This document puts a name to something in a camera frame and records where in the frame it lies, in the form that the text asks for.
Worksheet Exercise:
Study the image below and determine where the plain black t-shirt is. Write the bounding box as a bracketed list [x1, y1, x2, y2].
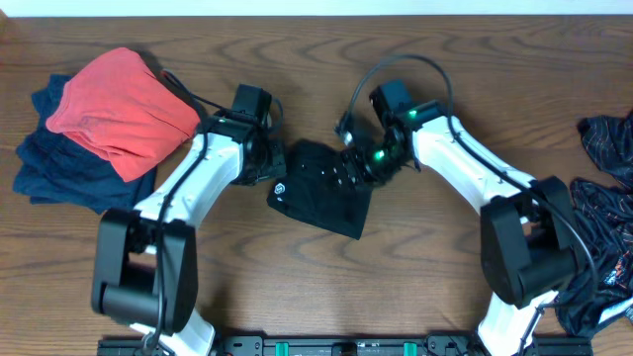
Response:
[267, 139, 372, 239]

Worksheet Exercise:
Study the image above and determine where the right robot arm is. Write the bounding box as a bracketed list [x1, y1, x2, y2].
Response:
[335, 80, 591, 355]

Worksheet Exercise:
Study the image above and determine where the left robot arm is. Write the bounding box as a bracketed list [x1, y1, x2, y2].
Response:
[91, 84, 286, 355]

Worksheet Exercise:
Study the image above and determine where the folded red garment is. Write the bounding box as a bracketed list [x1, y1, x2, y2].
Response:
[45, 47, 199, 182]

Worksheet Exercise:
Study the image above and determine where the folded navy blue garment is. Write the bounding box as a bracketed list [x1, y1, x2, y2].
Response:
[13, 74, 156, 214]

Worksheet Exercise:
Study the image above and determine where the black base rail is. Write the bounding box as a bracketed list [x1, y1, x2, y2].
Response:
[96, 333, 593, 356]

